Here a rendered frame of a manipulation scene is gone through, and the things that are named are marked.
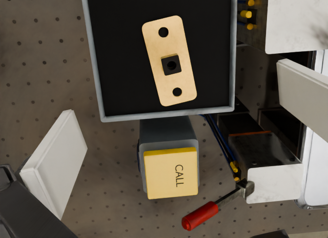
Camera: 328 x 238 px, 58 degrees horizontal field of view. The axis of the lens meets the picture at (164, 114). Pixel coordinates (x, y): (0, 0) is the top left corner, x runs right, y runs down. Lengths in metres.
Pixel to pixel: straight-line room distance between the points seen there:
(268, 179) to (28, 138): 0.63
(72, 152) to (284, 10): 0.28
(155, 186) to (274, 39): 0.22
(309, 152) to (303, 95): 0.42
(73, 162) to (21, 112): 0.69
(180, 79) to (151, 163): 0.10
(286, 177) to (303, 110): 0.35
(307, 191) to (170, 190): 0.35
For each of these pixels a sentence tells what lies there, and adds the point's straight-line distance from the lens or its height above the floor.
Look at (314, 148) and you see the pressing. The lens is 0.59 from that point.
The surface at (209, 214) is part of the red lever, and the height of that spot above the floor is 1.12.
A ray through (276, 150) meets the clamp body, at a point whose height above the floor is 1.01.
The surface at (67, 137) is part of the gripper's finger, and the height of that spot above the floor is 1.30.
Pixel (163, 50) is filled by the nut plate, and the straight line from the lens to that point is 0.29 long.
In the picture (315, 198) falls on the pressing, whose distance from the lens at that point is 0.66.
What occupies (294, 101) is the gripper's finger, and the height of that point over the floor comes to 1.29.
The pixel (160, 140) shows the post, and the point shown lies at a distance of 0.35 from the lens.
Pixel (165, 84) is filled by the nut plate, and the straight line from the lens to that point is 0.30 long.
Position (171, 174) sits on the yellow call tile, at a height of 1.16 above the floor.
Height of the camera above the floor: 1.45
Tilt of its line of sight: 68 degrees down
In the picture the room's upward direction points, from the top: 170 degrees clockwise
